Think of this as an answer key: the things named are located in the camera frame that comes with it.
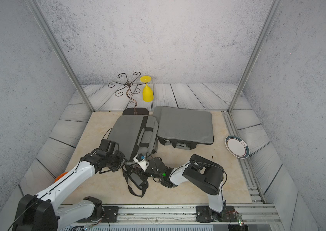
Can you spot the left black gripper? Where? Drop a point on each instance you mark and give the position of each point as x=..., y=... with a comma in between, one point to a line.
x=122, y=157

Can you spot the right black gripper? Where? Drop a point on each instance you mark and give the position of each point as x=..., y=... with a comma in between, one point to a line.
x=150, y=162

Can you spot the grey zippered laptop bag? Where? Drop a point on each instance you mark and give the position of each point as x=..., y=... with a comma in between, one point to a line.
x=136, y=135

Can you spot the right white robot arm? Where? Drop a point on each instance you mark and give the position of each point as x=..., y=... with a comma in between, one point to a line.
x=207, y=175

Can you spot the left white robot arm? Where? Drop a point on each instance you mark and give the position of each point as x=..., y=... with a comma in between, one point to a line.
x=42, y=212

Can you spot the orange round object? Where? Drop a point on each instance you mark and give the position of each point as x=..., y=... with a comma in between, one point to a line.
x=60, y=176

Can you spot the yellow plastic wine glass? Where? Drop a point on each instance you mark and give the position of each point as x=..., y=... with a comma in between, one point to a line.
x=147, y=92

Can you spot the white plate green rim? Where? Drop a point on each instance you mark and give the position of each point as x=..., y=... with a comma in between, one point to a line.
x=237, y=147

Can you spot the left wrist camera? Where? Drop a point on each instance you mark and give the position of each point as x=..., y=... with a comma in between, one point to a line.
x=109, y=146

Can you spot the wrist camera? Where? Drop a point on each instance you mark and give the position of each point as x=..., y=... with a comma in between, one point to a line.
x=140, y=159
x=109, y=146

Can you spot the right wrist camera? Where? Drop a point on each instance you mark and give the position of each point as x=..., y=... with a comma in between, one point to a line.
x=140, y=159

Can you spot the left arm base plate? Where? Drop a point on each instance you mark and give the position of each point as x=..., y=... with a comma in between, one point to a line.
x=106, y=214

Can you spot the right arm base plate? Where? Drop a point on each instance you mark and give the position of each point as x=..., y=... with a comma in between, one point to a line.
x=205, y=215

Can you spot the copper wire stand dark base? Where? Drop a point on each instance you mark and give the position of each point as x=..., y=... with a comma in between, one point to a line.
x=132, y=89

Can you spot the aluminium front rail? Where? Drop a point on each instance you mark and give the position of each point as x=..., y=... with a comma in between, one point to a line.
x=251, y=217

